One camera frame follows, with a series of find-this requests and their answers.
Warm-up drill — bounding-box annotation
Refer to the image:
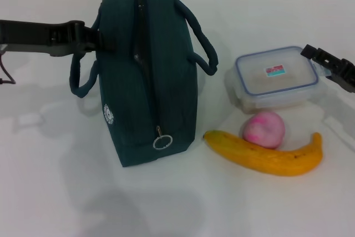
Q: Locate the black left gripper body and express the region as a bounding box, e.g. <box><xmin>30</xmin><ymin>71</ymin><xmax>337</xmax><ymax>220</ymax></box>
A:
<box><xmin>0</xmin><ymin>19</ymin><xmax>85</xmax><ymax>57</ymax></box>

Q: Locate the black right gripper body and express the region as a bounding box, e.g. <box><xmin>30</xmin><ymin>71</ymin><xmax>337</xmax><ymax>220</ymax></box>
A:
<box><xmin>327</xmin><ymin>58</ymin><xmax>355</xmax><ymax>93</ymax></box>

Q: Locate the clear food container blue seal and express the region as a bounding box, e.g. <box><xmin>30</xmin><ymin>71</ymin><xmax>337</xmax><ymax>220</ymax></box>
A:
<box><xmin>225</xmin><ymin>45</ymin><xmax>331</xmax><ymax>114</ymax></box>

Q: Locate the dark teal insulated lunch bag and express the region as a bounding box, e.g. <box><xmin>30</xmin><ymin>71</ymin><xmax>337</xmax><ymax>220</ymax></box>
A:
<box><xmin>69</xmin><ymin>0</ymin><xmax>219</xmax><ymax>168</ymax></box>

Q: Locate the pink peach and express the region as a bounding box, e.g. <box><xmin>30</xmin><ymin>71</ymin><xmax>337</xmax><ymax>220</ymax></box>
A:
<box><xmin>242</xmin><ymin>111</ymin><xmax>286</xmax><ymax>149</ymax></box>

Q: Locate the yellow banana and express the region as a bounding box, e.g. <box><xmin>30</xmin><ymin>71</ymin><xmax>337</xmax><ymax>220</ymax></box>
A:
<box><xmin>203</xmin><ymin>129</ymin><xmax>324</xmax><ymax>177</ymax></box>

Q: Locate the dark left arm cable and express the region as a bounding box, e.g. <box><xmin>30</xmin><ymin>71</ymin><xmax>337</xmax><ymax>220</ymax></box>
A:
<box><xmin>0</xmin><ymin>52</ymin><xmax>16</xmax><ymax>85</ymax></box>

